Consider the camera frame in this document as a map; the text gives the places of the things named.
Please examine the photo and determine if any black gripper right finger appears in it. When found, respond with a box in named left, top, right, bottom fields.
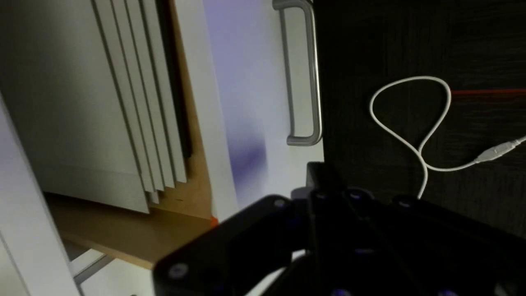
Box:
left=273, top=161, right=526, bottom=296

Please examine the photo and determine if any silver drawer pull handle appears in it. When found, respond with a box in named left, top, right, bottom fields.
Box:
left=271, top=0, right=324, bottom=148

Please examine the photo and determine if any silver drawer slide rail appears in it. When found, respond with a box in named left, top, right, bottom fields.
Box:
left=72, top=253, right=116, bottom=286

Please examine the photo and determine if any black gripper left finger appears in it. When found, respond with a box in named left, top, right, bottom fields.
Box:
left=153, top=161, right=325, bottom=296

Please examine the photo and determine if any white cable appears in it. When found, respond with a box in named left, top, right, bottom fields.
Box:
left=368, top=74, right=526, bottom=201

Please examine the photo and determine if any grey folder in drawer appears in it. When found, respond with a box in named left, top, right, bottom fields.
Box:
left=90, top=0, right=189, bottom=205

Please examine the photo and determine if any wooden drawer with white front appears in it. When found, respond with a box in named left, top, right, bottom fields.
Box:
left=46, top=0, right=325, bottom=270

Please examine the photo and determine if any grey flat sheet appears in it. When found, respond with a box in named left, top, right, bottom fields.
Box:
left=0, top=0, right=151, bottom=215

